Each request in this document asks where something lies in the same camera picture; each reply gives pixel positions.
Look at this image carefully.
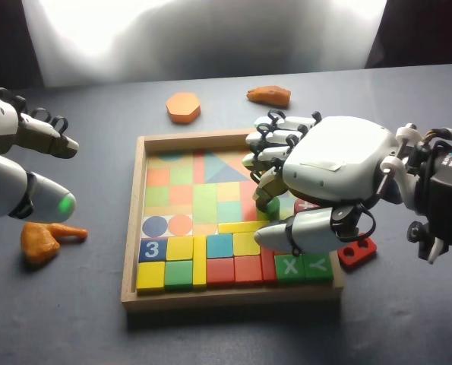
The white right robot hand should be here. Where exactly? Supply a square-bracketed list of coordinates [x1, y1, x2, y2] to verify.
[242, 109, 400, 256]

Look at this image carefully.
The red plus cylinder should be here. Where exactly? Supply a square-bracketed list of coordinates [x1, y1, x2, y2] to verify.
[292, 197, 324, 218]

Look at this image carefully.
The green minus cylinder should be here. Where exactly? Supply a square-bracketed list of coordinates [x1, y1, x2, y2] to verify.
[255, 196, 280, 222]

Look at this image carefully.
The red block with two holes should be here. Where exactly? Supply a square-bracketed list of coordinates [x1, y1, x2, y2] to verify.
[337, 231, 378, 271]

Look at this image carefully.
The orange hexagon block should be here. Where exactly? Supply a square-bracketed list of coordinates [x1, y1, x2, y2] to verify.
[165, 92, 202, 125]

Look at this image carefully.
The orange toy bread piece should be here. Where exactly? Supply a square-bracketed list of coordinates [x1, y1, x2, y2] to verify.
[246, 85, 291, 107]

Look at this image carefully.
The white backdrop sheet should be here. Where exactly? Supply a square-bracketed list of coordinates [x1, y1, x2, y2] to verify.
[20, 0, 388, 88]

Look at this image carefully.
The orange toy chicken drumstick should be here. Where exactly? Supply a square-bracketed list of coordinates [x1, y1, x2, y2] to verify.
[20, 221, 89, 266]

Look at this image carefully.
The wooden tray with colourful print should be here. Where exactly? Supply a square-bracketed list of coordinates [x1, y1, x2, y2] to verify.
[120, 128, 345, 313]

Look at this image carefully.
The grey table cloth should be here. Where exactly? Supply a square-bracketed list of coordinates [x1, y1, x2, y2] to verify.
[0, 62, 452, 365]

